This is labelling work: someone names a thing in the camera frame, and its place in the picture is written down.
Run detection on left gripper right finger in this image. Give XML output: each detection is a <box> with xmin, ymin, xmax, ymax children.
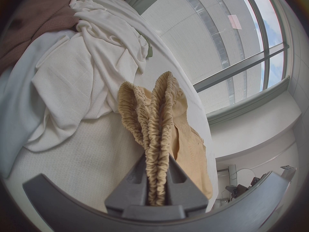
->
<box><xmin>166</xmin><ymin>153</ymin><xmax>208</xmax><ymax>213</ymax></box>

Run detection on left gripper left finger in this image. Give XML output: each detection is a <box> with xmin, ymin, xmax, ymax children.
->
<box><xmin>105</xmin><ymin>153</ymin><xmax>148</xmax><ymax>213</ymax></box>

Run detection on tan shorts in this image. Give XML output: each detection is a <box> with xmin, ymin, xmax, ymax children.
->
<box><xmin>117</xmin><ymin>71</ymin><xmax>213</xmax><ymax>206</ymax></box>

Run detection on bed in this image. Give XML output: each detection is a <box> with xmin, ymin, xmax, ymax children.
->
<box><xmin>0</xmin><ymin>0</ymin><xmax>219</xmax><ymax>227</ymax></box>

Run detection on pale bluish white garment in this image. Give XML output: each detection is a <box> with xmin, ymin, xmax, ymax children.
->
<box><xmin>0</xmin><ymin>30</ymin><xmax>73</xmax><ymax>177</ymax></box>

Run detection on green garment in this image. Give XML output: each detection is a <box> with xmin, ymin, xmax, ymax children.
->
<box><xmin>140</xmin><ymin>34</ymin><xmax>154</xmax><ymax>59</ymax></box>

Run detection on window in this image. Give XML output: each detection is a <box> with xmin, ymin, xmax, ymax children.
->
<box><xmin>140</xmin><ymin>0</ymin><xmax>290</xmax><ymax>113</ymax></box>

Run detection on brown garment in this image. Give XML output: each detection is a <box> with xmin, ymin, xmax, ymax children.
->
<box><xmin>0</xmin><ymin>0</ymin><xmax>80</xmax><ymax>70</ymax></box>

